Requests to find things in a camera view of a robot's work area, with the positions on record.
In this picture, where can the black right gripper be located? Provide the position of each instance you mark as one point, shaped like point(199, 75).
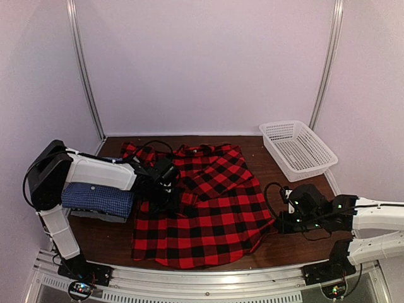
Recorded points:
point(285, 228)

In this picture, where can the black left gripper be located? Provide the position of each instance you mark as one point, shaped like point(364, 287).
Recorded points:
point(172, 206)

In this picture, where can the red black plaid shirt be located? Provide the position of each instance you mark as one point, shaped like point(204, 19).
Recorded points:
point(222, 214)

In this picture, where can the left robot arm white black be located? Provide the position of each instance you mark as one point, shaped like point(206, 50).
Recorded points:
point(59, 166)

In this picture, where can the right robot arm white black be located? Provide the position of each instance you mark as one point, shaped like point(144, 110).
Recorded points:
point(376, 228)

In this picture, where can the blue checked folded shirt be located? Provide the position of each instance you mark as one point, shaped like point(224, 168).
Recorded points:
point(98, 199)

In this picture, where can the grey folded shirt underneath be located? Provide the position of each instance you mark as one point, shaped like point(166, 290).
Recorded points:
point(98, 215)

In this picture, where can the white plastic basket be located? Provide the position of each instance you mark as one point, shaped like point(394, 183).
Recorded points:
point(297, 150)

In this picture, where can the right circuit board with LEDs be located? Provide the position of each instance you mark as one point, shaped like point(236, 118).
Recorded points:
point(334, 291)

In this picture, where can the circuit board with leds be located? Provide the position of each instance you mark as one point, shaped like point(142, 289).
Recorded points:
point(334, 291)
point(80, 290)

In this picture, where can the left circuit board with LEDs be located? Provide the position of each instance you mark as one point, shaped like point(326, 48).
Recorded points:
point(80, 290)

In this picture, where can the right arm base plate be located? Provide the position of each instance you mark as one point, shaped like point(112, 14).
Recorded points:
point(327, 271)

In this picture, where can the front aluminium frame rail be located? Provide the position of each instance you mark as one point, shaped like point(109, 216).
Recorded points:
point(279, 284)

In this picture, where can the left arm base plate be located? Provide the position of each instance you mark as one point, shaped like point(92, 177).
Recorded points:
point(92, 273)

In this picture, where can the right aluminium corner post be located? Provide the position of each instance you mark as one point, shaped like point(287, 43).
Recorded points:
point(333, 41)

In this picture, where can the aluminium corner post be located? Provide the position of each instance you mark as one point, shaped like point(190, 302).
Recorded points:
point(333, 41)
point(82, 67)

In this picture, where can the left aluminium corner post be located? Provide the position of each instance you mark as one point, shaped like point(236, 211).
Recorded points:
point(82, 67)

